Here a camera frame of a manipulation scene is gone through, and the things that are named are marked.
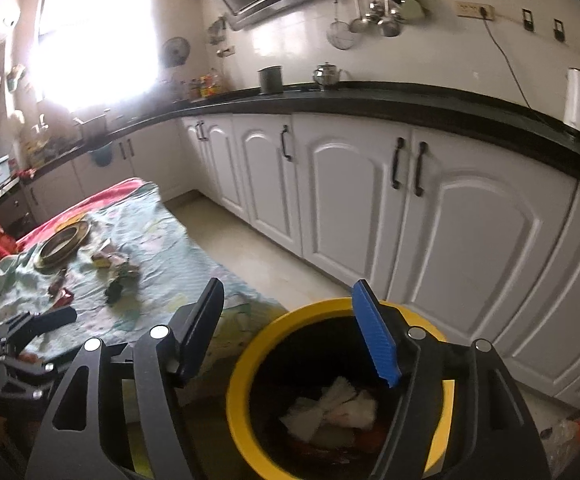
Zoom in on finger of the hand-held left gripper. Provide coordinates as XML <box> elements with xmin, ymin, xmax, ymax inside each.
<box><xmin>0</xmin><ymin>352</ymin><xmax>63</xmax><ymax>380</ymax></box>
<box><xmin>1</xmin><ymin>306</ymin><xmax>78</xmax><ymax>345</ymax></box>

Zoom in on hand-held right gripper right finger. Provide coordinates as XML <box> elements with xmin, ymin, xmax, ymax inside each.
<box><xmin>351</xmin><ymin>280</ymin><xmax>553</xmax><ymax>480</ymax></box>

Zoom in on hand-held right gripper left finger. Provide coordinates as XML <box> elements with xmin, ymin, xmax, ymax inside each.
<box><xmin>25</xmin><ymin>277</ymin><xmax>226</xmax><ymax>480</ymax></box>

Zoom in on yellow trash bin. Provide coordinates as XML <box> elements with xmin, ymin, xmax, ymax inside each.
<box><xmin>225</xmin><ymin>297</ymin><xmax>456</xmax><ymax>480</ymax></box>

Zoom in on white plastic bag orange print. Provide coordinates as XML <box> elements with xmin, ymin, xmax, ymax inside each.
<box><xmin>315</xmin><ymin>389</ymin><xmax>378</xmax><ymax>447</ymax></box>

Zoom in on white foam fruit net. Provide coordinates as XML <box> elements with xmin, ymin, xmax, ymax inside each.
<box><xmin>280</xmin><ymin>377</ymin><xmax>360</xmax><ymax>440</ymax></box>

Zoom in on round steel bowl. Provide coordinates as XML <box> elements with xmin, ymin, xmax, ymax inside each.
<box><xmin>40</xmin><ymin>227</ymin><xmax>81</xmax><ymax>262</ymax></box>

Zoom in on crumpled pale wrapper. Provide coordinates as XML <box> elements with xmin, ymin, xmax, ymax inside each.
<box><xmin>104</xmin><ymin>242</ymin><xmax>141</xmax><ymax>283</ymax></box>

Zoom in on printed blanket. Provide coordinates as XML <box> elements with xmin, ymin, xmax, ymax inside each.
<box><xmin>0</xmin><ymin>177</ymin><xmax>283</xmax><ymax>411</ymax></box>

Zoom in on white kitchen cabinets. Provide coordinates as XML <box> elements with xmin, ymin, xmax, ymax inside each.
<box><xmin>22</xmin><ymin>112</ymin><xmax>580</xmax><ymax>411</ymax></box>

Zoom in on crumpled clear plastic bag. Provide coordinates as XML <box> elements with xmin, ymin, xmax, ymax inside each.
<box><xmin>540</xmin><ymin>405</ymin><xmax>580</xmax><ymax>461</ymax></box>

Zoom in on black kitchen countertop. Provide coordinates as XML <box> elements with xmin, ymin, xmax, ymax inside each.
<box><xmin>20</xmin><ymin>81</ymin><xmax>580</xmax><ymax>186</ymax></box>

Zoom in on steel teapot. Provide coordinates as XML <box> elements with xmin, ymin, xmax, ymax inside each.
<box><xmin>312</xmin><ymin>62</ymin><xmax>343</xmax><ymax>91</ymax></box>

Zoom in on condiment bottles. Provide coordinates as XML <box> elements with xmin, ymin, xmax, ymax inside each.
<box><xmin>187</xmin><ymin>72</ymin><xmax>223</xmax><ymax>101</ymax></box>

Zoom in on dark metal mug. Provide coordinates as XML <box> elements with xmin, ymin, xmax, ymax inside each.
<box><xmin>257</xmin><ymin>65</ymin><xmax>285</xmax><ymax>95</ymax></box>

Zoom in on window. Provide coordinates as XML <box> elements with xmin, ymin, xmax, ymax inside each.
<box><xmin>32</xmin><ymin>0</ymin><xmax>158</xmax><ymax>111</ymax></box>

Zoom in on row of hanging steel utensils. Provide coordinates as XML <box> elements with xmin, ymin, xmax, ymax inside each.
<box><xmin>350</xmin><ymin>0</ymin><xmax>428</xmax><ymax>38</ymax></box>

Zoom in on small wall fan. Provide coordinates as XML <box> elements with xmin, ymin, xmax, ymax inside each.
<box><xmin>162</xmin><ymin>36</ymin><xmax>192</xmax><ymax>68</ymax></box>

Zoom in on black power cable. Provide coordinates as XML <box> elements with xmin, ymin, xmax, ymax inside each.
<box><xmin>482</xmin><ymin>17</ymin><xmax>566</xmax><ymax>126</ymax></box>

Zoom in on hanging wire strainer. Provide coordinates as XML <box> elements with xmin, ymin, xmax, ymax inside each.
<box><xmin>326</xmin><ymin>2</ymin><xmax>353</xmax><ymax>51</ymax></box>

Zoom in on wall power socket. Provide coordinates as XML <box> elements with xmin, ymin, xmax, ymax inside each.
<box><xmin>457</xmin><ymin>2</ymin><xmax>496</xmax><ymax>22</ymax></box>

